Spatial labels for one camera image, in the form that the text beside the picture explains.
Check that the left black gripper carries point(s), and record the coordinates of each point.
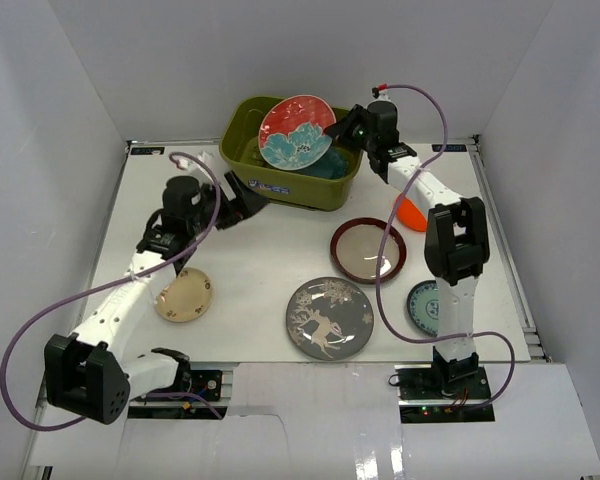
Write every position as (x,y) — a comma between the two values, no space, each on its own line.
(228,201)

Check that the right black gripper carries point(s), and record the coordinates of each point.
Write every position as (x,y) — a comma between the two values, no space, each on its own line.
(340,132)

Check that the teal scalloped plate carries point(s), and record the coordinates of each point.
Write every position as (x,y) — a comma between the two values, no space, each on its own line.
(332,165)

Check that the red plate with teal flower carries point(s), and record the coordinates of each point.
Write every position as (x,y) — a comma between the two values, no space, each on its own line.
(292,134)

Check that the grey plate with deer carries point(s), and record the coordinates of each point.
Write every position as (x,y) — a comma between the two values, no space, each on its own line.
(329,319)

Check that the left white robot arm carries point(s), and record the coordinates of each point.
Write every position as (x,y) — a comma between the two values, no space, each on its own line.
(85,371)

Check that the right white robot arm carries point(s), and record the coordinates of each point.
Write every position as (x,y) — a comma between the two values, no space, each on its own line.
(456,241)

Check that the olive green plastic bin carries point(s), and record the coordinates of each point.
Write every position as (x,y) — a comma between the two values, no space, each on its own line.
(239,148)

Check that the orange plastic plate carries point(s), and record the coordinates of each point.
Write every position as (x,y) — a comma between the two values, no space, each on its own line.
(410,216)

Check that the cream plate with small flowers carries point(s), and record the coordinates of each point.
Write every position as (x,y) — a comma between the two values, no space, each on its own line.
(186,298)

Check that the dark red rimmed plate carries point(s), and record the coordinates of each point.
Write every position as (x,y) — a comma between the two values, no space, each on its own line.
(354,248)

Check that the blue patterned small plate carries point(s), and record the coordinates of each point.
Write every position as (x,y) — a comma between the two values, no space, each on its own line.
(422,307)

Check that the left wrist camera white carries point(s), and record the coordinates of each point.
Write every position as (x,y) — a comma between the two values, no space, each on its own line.
(196,165)

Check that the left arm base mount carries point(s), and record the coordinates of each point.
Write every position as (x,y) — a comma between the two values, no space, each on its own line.
(197,395)

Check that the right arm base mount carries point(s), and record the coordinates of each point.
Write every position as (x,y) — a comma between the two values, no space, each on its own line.
(422,400)

